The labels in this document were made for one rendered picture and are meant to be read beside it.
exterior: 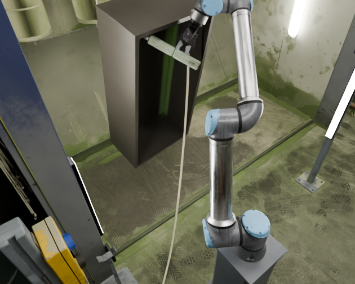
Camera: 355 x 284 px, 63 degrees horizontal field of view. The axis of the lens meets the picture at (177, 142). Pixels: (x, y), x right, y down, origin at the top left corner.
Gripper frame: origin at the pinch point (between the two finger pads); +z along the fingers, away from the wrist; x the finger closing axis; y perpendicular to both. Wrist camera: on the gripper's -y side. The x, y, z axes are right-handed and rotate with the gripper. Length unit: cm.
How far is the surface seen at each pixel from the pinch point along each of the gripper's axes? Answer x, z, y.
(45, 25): 115, 47, 60
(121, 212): -12, 150, 23
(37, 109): 28, 22, -77
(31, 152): 26, 41, -78
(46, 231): -2, 27, -113
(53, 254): -8, 27, -118
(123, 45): 27.7, 7.2, -11.0
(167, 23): 13.0, -12.5, -3.0
